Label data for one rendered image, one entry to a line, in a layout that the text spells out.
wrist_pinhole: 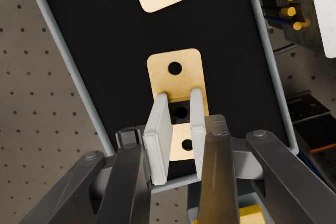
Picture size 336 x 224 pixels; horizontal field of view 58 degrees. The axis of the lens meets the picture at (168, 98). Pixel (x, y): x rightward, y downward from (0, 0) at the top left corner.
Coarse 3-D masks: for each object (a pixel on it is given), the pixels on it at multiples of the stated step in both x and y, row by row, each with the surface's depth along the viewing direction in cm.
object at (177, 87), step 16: (192, 48) 21; (160, 64) 21; (192, 64) 21; (160, 80) 22; (176, 80) 22; (192, 80) 22; (176, 96) 22; (176, 112) 22; (208, 112) 22; (176, 128) 23; (176, 144) 23
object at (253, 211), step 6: (240, 210) 26; (246, 210) 26; (252, 210) 25; (258, 210) 25; (240, 216) 25; (246, 216) 25; (252, 216) 25; (258, 216) 25; (240, 222) 25; (246, 222) 25; (252, 222) 25; (258, 222) 25; (264, 222) 25
